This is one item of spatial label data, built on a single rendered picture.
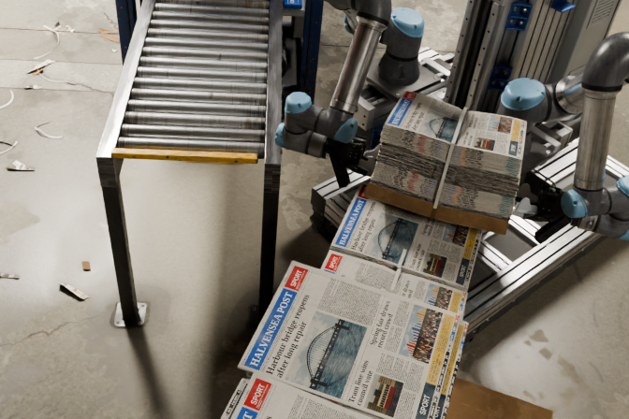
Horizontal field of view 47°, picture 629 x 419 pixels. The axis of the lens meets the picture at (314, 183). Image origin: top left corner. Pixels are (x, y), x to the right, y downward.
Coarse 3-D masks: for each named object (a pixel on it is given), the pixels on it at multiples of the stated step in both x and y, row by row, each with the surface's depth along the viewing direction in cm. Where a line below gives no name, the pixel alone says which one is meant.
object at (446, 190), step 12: (456, 108) 205; (456, 120) 197; (468, 120) 198; (444, 144) 182; (456, 144) 182; (444, 156) 184; (456, 156) 183; (456, 168) 184; (432, 180) 188; (432, 192) 190; (444, 192) 188; (444, 204) 190
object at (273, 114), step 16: (272, 0) 291; (272, 16) 282; (272, 32) 273; (272, 48) 264; (272, 64) 257; (272, 80) 249; (272, 96) 242; (272, 112) 235; (272, 128) 229; (272, 144) 223; (272, 160) 217; (272, 176) 220; (272, 192) 224
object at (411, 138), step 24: (408, 96) 204; (408, 120) 189; (432, 120) 193; (384, 144) 188; (408, 144) 185; (432, 144) 183; (384, 168) 191; (408, 168) 188; (432, 168) 186; (408, 192) 191
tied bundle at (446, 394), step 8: (464, 328) 144; (456, 336) 143; (464, 336) 143; (456, 344) 141; (456, 352) 140; (456, 360) 138; (448, 368) 137; (456, 368) 137; (248, 376) 135; (448, 376) 135; (448, 384) 134; (448, 392) 133; (328, 400) 130; (440, 400) 131; (448, 400) 132; (440, 408) 130; (440, 416) 129
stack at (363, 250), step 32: (352, 224) 196; (384, 224) 197; (416, 224) 198; (448, 224) 199; (352, 256) 187; (384, 256) 188; (416, 256) 189; (448, 256) 190; (384, 288) 180; (416, 288) 181; (448, 288) 182
